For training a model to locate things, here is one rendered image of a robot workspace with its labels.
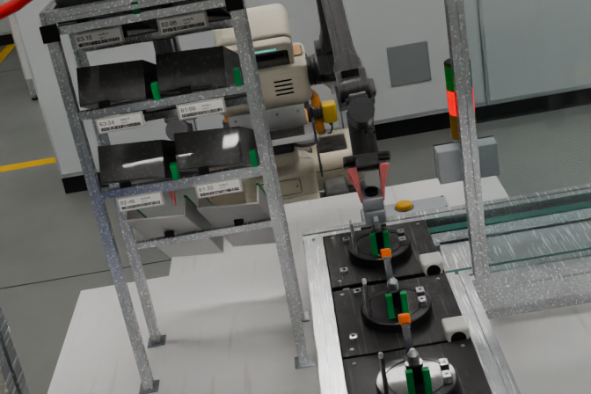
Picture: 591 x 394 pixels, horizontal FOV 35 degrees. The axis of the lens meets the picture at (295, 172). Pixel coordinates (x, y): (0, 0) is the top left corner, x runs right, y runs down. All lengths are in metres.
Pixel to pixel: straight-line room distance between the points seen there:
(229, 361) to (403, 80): 3.30
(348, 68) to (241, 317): 0.61
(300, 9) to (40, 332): 2.11
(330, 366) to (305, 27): 3.38
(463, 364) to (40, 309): 2.84
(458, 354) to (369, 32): 3.45
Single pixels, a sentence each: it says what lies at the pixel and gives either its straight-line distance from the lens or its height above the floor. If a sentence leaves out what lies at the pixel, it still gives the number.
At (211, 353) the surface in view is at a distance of 2.06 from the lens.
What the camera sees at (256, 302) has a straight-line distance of 2.20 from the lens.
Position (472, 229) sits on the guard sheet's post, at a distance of 1.91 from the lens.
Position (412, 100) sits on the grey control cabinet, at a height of 0.21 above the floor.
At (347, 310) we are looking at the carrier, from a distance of 1.90.
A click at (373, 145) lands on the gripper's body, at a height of 1.21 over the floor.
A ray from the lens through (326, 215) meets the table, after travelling 2.54.
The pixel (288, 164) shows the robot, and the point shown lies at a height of 0.90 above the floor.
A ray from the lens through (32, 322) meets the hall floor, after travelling 4.22.
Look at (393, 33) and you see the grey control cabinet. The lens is 5.05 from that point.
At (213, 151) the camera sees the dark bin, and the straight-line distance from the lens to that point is 1.80.
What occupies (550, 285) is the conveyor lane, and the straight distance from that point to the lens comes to 2.02.
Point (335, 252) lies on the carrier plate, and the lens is 2.11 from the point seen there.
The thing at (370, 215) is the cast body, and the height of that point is 1.07.
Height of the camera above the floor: 1.98
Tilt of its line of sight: 23 degrees down
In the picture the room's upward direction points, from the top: 10 degrees counter-clockwise
